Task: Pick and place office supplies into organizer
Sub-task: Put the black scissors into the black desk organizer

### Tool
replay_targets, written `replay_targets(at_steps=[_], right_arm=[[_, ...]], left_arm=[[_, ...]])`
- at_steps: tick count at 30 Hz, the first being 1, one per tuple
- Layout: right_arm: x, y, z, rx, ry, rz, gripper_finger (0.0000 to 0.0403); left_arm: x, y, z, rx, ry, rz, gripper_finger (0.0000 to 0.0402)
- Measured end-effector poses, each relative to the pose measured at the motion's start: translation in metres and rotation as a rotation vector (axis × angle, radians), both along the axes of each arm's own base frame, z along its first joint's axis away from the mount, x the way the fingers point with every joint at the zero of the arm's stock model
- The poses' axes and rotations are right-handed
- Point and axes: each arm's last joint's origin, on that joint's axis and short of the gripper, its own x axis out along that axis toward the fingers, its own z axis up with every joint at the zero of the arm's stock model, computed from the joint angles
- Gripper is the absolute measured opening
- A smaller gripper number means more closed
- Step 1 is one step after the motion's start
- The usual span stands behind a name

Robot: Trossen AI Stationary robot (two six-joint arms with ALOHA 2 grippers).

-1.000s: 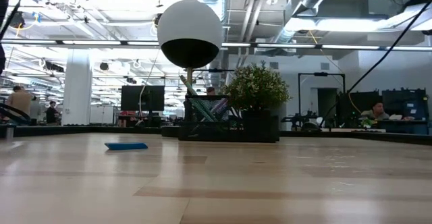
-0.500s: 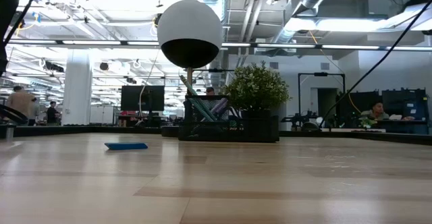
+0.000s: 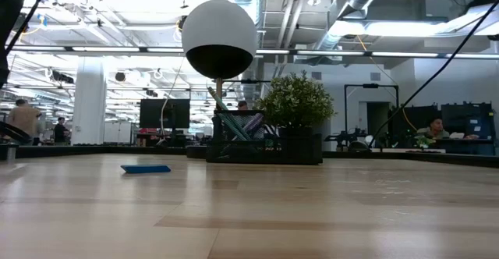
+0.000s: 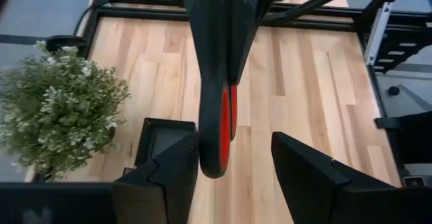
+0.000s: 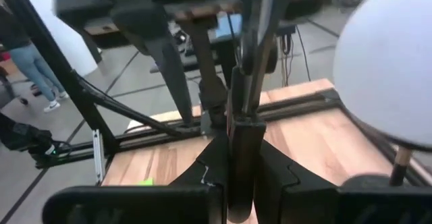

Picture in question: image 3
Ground black mesh desk organizer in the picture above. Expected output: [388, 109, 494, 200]
[205, 109, 324, 165]

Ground blue eraser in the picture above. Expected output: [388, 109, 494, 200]
[120, 164, 172, 175]

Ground small potted green plant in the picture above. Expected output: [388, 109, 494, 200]
[255, 70, 337, 137]

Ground black computer monitor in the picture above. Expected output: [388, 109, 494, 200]
[139, 98, 191, 147]

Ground black background robot equipment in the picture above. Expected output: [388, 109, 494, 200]
[324, 130, 370, 151]

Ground white globe lamp black base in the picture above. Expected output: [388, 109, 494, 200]
[181, 0, 258, 159]

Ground long ceiling light strip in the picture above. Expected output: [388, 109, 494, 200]
[0, 44, 499, 59]

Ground white pillar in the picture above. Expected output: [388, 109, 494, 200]
[72, 58, 107, 146]

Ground wide dark background monitor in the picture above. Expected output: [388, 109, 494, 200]
[391, 105, 441, 139]

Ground dark blue storage crates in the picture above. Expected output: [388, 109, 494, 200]
[440, 101, 496, 155]

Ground black metal gantry frame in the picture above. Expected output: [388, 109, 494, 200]
[344, 83, 400, 135]

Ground black aluminium table frame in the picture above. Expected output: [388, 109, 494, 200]
[0, 144, 499, 169]

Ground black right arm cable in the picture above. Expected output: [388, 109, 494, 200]
[367, 0, 499, 149]

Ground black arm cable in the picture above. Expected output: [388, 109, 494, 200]
[367, 0, 499, 149]
[0, 120, 34, 146]

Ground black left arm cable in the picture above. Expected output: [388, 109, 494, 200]
[0, 120, 34, 146]

